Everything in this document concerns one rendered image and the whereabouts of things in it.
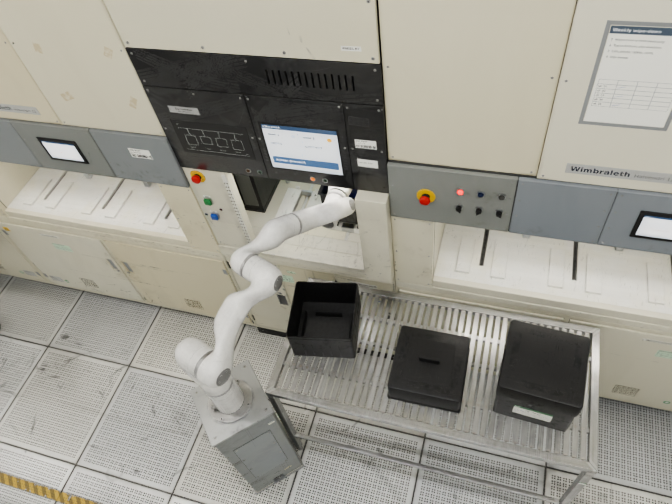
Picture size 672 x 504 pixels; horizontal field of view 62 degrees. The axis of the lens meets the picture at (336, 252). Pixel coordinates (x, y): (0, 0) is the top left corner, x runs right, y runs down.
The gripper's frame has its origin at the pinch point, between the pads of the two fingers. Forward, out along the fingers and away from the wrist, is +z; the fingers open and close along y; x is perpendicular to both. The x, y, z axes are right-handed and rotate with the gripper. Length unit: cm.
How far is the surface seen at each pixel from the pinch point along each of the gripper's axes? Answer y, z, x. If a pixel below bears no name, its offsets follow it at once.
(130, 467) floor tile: -101, -122, -119
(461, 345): 61, -58, -33
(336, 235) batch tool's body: -5.1, -13.0, -32.0
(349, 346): 16, -69, -32
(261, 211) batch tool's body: -47, -6, -31
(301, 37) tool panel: 4, -30, 84
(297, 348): -6, -73, -36
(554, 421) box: 98, -81, -36
